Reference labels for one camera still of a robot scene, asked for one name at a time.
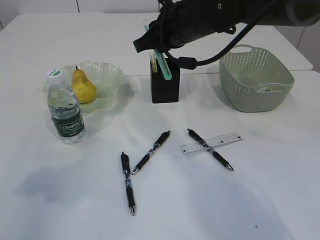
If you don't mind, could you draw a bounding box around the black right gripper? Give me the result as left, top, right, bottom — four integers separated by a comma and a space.
133, 0, 240, 53

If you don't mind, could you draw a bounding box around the yellow utility knife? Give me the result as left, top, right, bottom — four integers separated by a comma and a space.
149, 50, 158, 73

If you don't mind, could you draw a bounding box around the green utility knife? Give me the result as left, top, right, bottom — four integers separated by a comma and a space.
142, 17, 173, 82

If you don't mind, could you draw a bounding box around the yellow pear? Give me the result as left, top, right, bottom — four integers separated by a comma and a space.
71, 66, 97, 104

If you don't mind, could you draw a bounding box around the clear water bottle green label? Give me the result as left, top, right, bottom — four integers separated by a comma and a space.
46, 69, 86, 145

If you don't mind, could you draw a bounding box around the clear plastic ruler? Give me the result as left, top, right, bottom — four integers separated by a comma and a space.
178, 132, 243, 155

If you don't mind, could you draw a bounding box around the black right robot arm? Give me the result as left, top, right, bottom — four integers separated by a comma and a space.
133, 0, 320, 53

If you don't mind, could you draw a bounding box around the black square pen holder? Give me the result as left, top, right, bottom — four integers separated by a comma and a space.
150, 58, 181, 104

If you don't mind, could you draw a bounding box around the pale green wavy plate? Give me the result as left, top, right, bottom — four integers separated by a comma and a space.
43, 60, 126, 113

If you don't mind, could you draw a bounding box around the black pen middle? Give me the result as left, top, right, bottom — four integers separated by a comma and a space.
131, 130, 171, 175

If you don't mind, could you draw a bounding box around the black pen on ruler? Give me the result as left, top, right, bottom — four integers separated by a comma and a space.
187, 128, 234, 172

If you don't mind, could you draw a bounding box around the green woven plastic basket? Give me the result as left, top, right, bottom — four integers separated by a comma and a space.
219, 44, 295, 113

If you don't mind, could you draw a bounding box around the black pen front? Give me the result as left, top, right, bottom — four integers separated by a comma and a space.
120, 152, 136, 216

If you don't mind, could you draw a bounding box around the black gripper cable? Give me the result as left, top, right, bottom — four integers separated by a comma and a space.
157, 0, 278, 71

